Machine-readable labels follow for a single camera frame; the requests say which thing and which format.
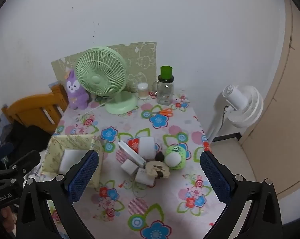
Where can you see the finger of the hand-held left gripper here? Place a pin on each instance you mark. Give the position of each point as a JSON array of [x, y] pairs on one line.
[[25, 159]]

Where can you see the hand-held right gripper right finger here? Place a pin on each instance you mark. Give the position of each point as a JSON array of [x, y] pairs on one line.
[[214, 176]]

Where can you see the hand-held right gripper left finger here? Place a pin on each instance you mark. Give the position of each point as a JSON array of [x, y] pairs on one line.
[[84, 176]]

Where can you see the cartoon-print storage box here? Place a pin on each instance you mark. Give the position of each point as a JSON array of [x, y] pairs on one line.
[[75, 139]]

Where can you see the green panda-print device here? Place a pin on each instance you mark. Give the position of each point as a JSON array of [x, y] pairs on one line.
[[177, 151]]

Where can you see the white charger cube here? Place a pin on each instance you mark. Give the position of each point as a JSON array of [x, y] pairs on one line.
[[142, 176], [128, 166]]

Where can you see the white remote control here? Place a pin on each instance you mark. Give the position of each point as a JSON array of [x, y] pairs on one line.
[[132, 155]]

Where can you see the cream bear-shaped case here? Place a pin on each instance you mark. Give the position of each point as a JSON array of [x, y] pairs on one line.
[[156, 168]]

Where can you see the white printed cloth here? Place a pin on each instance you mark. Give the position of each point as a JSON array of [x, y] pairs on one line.
[[43, 158]]

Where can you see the black clothing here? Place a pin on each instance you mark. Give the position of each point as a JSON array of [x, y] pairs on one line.
[[30, 137]]

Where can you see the wooden chair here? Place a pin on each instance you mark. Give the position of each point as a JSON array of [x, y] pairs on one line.
[[28, 109]]

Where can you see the floral tablecloth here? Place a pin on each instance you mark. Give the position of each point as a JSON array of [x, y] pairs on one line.
[[165, 204]]

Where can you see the white floor fan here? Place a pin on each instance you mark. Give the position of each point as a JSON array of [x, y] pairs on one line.
[[242, 104]]

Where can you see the blue paper sheet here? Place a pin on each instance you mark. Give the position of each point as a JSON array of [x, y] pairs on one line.
[[53, 85]]

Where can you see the purple plush toy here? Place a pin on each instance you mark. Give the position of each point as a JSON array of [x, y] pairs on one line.
[[76, 97]]

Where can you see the glass mug with green lid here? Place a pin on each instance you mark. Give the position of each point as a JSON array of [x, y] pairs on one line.
[[165, 92]]

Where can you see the green desk fan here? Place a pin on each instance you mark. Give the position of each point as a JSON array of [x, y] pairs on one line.
[[100, 79]]

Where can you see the cotton swab jar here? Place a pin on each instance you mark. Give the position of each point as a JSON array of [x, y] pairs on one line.
[[143, 92]]

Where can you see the green cartoon-print board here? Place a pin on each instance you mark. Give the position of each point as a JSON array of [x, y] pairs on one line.
[[142, 59]]

